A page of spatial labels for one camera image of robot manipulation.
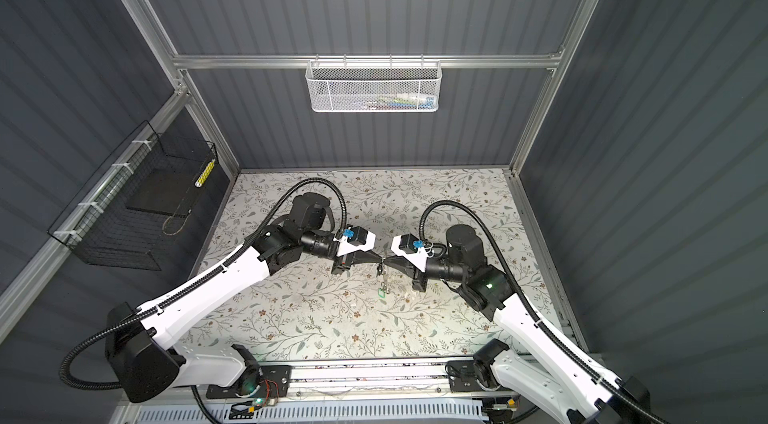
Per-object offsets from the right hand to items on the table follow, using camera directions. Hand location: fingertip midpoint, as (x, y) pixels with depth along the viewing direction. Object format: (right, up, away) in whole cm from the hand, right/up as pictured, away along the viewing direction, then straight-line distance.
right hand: (391, 261), depth 68 cm
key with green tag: (-3, -10, +8) cm, 13 cm away
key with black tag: (-3, -2, 0) cm, 3 cm away
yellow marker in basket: (-52, +21, +13) cm, 57 cm away
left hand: (-2, +1, 0) cm, 3 cm away
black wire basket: (-65, +7, -2) cm, 65 cm away
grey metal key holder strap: (-2, -7, +6) cm, 10 cm away
